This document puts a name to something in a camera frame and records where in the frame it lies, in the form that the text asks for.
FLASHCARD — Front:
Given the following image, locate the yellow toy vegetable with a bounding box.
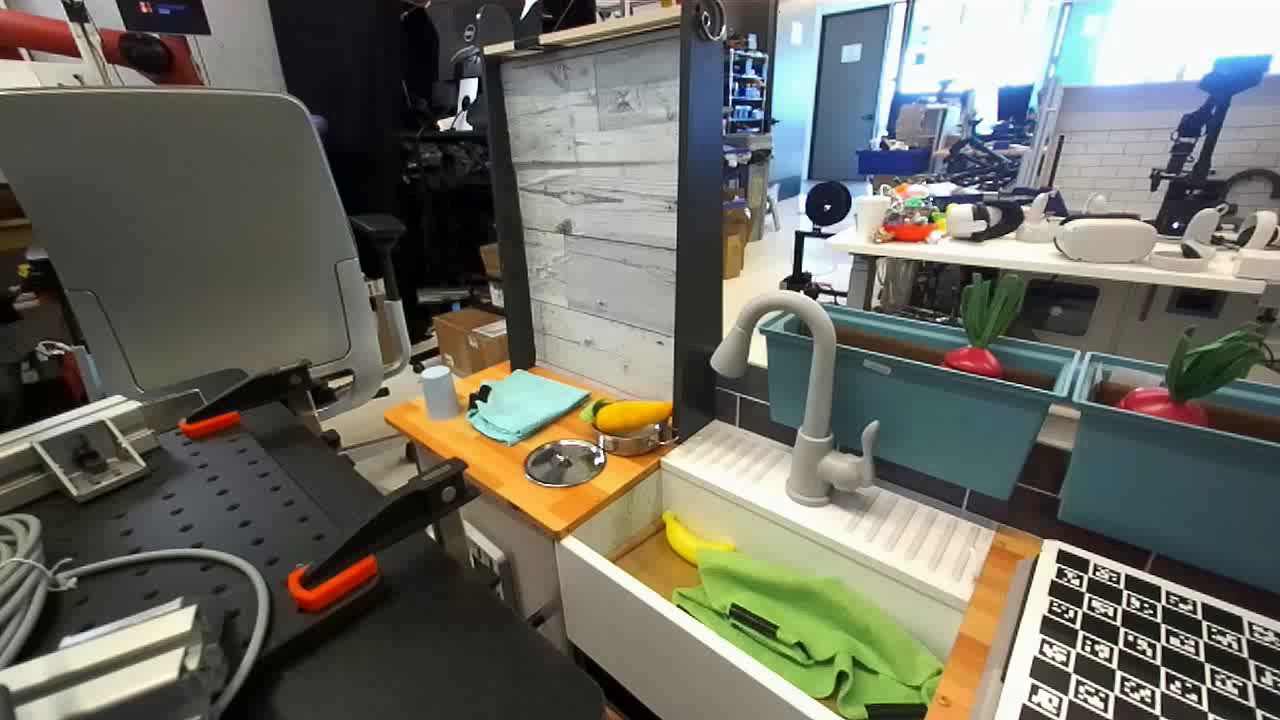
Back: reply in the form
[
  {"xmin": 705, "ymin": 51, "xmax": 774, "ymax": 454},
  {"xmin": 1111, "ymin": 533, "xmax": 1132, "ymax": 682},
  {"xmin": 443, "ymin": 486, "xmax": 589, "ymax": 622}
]
[{"xmin": 589, "ymin": 398, "xmax": 674, "ymax": 441}]

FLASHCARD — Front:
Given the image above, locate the cardboard box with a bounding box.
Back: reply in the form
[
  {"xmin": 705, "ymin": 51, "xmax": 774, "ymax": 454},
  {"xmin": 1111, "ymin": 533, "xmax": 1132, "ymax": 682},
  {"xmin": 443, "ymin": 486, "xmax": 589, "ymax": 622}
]
[{"xmin": 426, "ymin": 303, "xmax": 515, "ymax": 380}]

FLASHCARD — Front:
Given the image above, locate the grey toy faucet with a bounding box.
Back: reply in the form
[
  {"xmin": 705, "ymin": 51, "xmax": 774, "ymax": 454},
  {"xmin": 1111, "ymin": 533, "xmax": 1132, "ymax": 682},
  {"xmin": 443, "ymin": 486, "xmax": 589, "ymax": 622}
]
[{"xmin": 709, "ymin": 288, "xmax": 883, "ymax": 513}]

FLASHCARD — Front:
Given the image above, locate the yellow toy banana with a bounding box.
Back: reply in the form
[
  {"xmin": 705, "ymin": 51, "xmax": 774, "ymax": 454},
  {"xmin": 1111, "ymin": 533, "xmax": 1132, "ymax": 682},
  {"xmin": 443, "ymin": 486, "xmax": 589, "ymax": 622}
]
[{"xmin": 660, "ymin": 510, "xmax": 740, "ymax": 567}]

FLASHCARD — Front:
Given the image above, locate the grey plastic cup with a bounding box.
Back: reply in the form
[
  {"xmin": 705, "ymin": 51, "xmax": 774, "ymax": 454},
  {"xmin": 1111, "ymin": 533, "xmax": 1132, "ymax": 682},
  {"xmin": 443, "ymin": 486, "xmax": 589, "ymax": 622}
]
[{"xmin": 421, "ymin": 365, "xmax": 462, "ymax": 426}]

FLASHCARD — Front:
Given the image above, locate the white sink basin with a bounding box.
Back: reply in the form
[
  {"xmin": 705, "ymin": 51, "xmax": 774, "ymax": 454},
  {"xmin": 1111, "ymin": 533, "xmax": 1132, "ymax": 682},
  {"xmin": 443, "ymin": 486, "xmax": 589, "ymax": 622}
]
[{"xmin": 550, "ymin": 415, "xmax": 1008, "ymax": 720}]

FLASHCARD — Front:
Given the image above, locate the teal planter box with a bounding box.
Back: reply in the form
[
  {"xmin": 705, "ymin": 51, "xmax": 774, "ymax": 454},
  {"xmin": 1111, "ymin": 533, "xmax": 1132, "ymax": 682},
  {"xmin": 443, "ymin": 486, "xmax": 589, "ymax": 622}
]
[
  {"xmin": 758, "ymin": 303, "xmax": 1084, "ymax": 504},
  {"xmin": 1056, "ymin": 349, "xmax": 1280, "ymax": 600}
]

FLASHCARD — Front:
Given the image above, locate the black clamp with orange tip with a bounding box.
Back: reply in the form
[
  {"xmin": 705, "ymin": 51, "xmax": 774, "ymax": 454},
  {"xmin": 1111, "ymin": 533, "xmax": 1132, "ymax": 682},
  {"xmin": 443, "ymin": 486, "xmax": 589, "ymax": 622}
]
[
  {"xmin": 283, "ymin": 456, "xmax": 475, "ymax": 622},
  {"xmin": 175, "ymin": 365, "xmax": 320, "ymax": 444}
]

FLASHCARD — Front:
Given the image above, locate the red bowl with toys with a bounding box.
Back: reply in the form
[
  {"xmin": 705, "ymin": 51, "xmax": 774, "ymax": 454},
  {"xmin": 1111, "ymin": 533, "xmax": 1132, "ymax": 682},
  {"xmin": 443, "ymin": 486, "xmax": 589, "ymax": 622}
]
[{"xmin": 875, "ymin": 186, "xmax": 947, "ymax": 247}]

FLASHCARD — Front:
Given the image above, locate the green plastic object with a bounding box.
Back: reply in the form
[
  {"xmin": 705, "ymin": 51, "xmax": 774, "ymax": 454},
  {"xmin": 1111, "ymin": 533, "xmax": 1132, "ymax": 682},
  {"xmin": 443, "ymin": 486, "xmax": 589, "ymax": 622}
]
[{"xmin": 666, "ymin": 543, "xmax": 947, "ymax": 720}]

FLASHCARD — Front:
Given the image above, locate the red toy radish with leaves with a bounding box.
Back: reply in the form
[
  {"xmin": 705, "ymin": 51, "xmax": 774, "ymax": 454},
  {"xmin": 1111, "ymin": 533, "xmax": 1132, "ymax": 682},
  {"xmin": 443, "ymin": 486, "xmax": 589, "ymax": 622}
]
[
  {"xmin": 1111, "ymin": 327, "xmax": 1270, "ymax": 429},
  {"xmin": 938, "ymin": 269, "xmax": 1036, "ymax": 380}
]

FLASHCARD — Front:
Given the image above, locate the white background shelf table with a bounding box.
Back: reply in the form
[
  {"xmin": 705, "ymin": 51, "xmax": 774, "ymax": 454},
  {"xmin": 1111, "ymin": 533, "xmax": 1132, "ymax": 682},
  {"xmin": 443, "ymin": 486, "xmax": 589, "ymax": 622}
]
[{"xmin": 844, "ymin": 233, "xmax": 1280, "ymax": 313}]

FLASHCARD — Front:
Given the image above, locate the white headset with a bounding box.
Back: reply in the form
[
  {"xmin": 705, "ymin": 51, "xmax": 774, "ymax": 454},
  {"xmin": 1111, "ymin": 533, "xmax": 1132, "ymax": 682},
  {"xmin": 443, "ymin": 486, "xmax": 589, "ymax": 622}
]
[{"xmin": 1049, "ymin": 212, "xmax": 1165, "ymax": 269}]

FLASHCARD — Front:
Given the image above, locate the black and white checkerboard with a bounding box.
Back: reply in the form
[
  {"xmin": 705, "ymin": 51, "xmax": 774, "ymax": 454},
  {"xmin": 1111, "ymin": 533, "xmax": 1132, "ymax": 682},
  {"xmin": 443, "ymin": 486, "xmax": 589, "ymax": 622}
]
[{"xmin": 992, "ymin": 535, "xmax": 1280, "ymax": 720}]

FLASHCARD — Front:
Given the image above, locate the aluminium extrusion bar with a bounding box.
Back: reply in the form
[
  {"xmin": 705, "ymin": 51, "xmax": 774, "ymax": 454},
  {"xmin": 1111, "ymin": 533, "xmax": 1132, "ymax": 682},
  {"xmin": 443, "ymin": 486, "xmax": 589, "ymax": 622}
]
[
  {"xmin": 0, "ymin": 598, "xmax": 210, "ymax": 720},
  {"xmin": 0, "ymin": 389, "xmax": 178, "ymax": 510}
]

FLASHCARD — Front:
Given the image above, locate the black background robot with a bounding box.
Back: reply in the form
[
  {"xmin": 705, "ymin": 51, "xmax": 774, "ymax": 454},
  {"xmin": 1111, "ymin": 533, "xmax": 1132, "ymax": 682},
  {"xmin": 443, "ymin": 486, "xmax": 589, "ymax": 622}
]
[{"xmin": 1149, "ymin": 51, "xmax": 1280, "ymax": 242}]

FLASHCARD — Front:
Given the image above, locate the black frame post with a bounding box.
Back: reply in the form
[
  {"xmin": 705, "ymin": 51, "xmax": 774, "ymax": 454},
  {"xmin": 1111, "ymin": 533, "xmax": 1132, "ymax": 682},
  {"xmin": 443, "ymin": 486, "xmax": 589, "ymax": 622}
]
[
  {"xmin": 478, "ymin": 51, "xmax": 541, "ymax": 380},
  {"xmin": 666, "ymin": 0, "xmax": 732, "ymax": 444}
]

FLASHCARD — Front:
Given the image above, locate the round black camera on stand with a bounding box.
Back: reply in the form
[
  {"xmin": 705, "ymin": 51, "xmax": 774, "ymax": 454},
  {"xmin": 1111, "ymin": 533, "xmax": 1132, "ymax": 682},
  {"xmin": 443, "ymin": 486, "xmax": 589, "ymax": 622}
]
[{"xmin": 780, "ymin": 178, "xmax": 858, "ymax": 299}]

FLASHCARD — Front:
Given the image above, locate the grey cable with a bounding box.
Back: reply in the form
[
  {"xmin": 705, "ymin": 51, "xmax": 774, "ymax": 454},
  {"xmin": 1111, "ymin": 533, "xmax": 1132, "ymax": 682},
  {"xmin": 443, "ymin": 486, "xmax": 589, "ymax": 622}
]
[{"xmin": 0, "ymin": 510, "xmax": 273, "ymax": 712}]

